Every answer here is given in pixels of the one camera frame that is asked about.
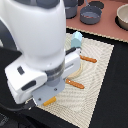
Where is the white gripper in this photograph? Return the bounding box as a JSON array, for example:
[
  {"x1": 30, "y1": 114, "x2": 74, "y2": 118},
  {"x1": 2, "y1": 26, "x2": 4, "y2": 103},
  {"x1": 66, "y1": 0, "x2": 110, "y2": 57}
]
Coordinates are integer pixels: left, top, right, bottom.
[{"x1": 5, "y1": 48, "x2": 80, "y2": 106}]

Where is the light blue milk carton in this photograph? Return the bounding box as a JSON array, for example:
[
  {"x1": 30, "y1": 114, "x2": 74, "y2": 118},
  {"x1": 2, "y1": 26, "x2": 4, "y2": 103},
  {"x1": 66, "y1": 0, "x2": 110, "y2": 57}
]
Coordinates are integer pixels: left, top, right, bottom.
[{"x1": 71, "y1": 31, "x2": 82, "y2": 48}]

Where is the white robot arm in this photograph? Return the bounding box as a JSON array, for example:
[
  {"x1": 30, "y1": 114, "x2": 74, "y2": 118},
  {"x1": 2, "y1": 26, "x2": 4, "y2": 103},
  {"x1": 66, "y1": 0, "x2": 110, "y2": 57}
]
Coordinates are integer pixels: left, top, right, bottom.
[{"x1": 0, "y1": 0, "x2": 80, "y2": 108}]

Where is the round wooden plate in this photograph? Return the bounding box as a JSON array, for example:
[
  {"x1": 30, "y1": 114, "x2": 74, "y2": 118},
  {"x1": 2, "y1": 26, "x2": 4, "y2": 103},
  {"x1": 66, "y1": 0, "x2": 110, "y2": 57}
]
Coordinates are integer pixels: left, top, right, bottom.
[{"x1": 68, "y1": 61, "x2": 83, "y2": 79}]

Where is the beige woven placemat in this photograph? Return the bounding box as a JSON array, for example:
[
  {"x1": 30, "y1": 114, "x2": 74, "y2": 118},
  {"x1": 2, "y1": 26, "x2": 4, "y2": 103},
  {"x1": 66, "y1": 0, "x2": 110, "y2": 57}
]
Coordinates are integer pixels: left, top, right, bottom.
[{"x1": 40, "y1": 38, "x2": 114, "y2": 128}]

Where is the dark grey pot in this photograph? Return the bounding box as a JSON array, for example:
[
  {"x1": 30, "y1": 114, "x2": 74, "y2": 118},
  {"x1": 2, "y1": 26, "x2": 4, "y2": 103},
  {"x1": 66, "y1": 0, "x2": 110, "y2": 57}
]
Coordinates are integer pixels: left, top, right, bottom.
[{"x1": 64, "y1": 0, "x2": 78, "y2": 19}]

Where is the dark grey pan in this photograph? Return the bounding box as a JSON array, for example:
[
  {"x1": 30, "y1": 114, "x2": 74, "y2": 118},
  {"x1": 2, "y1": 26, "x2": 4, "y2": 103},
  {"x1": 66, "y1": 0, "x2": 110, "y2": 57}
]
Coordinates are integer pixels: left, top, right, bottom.
[{"x1": 80, "y1": 2, "x2": 102, "y2": 25}]

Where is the pink tray mat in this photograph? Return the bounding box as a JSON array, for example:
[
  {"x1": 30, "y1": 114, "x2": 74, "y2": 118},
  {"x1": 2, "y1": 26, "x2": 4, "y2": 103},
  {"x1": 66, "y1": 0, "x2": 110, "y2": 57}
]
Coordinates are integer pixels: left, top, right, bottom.
[{"x1": 66, "y1": 0, "x2": 128, "y2": 42}]

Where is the black pot lid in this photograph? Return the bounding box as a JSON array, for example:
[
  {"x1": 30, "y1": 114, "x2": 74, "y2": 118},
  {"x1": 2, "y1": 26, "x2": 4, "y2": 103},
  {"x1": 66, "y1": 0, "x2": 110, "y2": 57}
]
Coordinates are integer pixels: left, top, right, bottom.
[{"x1": 89, "y1": 1, "x2": 104, "y2": 9}]

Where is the beige bowl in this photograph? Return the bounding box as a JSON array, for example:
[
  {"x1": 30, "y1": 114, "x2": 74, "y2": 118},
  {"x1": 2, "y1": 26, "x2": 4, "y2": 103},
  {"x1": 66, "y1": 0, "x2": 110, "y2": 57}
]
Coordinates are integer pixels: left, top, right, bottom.
[{"x1": 117, "y1": 4, "x2": 128, "y2": 30}]

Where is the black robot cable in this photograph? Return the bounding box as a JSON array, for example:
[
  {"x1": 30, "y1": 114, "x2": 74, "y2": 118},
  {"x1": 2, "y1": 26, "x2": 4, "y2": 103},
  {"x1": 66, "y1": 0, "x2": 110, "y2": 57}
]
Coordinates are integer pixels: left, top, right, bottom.
[{"x1": 0, "y1": 99, "x2": 36, "y2": 113}]

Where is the fork with wooden handle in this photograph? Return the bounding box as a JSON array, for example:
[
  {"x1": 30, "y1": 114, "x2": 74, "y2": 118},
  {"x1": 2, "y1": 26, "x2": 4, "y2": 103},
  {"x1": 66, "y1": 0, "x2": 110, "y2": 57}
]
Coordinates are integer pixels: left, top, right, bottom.
[{"x1": 43, "y1": 78, "x2": 85, "y2": 107}]

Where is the knife with wooden handle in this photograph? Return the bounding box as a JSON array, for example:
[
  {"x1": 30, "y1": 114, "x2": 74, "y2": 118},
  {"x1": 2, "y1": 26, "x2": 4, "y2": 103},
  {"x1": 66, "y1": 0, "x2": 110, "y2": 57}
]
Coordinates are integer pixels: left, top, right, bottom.
[{"x1": 80, "y1": 55, "x2": 97, "y2": 63}]

